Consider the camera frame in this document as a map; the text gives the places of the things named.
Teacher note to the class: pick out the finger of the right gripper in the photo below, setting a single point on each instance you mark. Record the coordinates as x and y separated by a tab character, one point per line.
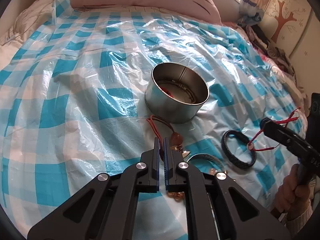
279	133

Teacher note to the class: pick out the white quilt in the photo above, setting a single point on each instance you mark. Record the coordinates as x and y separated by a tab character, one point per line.
25	24

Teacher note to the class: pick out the right hand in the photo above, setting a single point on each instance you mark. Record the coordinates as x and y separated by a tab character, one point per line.
292	198

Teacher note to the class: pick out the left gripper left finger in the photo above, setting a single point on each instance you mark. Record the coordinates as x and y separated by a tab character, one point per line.
105	208

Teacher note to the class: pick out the tree wall sticker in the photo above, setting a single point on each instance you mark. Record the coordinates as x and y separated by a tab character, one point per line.
289	15

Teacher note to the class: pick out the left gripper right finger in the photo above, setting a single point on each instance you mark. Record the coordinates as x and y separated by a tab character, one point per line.
216	206

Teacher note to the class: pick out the right whale print curtain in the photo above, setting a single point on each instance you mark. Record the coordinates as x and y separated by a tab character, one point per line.
250	13

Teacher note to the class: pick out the pile of dark clothes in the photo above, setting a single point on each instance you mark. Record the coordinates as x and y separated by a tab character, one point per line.
278	56

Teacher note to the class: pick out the blue checkered plastic sheet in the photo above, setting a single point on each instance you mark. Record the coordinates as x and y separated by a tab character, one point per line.
72	102

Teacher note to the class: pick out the round silver metal tin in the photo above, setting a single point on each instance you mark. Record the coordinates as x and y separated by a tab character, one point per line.
167	108

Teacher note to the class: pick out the bangle inside tin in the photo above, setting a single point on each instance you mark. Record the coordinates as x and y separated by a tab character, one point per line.
177	91

